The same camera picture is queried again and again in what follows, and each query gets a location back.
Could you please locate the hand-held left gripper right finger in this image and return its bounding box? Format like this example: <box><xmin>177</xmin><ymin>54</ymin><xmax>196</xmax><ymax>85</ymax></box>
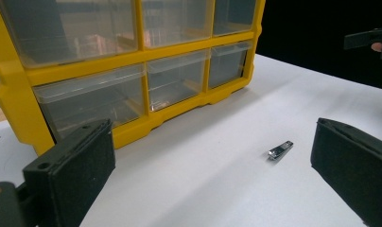
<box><xmin>310</xmin><ymin>117</ymin><xmax>382</xmax><ymax>227</ymax></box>

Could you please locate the silver metal nail clipper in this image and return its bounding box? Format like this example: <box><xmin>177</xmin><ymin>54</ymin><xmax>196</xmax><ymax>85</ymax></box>
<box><xmin>267</xmin><ymin>140</ymin><xmax>295</xmax><ymax>162</ymax></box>

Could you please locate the set of clear plastic drawers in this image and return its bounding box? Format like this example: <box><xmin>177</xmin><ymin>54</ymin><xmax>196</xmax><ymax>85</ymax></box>
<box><xmin>0</xmin><ymin>0</ymin><xmax>258</xmax><ymax>140</ymax></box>

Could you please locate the yellow plastic drawer cabinet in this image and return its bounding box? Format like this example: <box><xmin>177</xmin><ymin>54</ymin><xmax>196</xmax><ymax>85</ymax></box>
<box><xmin>0</xmin><ymin>0</ymin><xmax>267</xmax><ymax>157</ymax></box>

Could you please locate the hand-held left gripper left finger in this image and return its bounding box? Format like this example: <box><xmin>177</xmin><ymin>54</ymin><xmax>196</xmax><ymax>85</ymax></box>
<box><xmin>22</xmin><ymin>118</ymin><xmax>116</xmax><ymax>227</ymax></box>

